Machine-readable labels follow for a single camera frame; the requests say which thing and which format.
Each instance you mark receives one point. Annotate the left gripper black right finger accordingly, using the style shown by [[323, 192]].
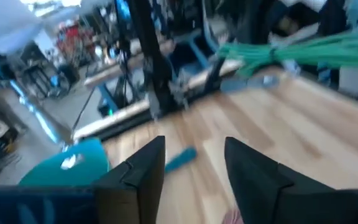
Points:
[[253, 180]]

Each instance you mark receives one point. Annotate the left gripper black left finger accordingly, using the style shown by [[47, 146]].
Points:
[[135, 186]]

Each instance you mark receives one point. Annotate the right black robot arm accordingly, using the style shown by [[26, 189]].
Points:
[[154, 62]]

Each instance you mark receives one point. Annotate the green plastic bin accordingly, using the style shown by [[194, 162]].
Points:
[[85, 171]]

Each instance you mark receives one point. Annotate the silver lamp stand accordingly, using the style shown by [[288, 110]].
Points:
[[42, 121]]

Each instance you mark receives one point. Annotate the wooden workbench with blue legs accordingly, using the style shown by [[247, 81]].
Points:
[[110, 74]]

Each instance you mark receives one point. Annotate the shelf with red items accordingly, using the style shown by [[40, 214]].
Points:
[[73, 37]]

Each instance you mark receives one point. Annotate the black metal rig frame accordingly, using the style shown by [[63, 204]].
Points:
[[126, 128]]

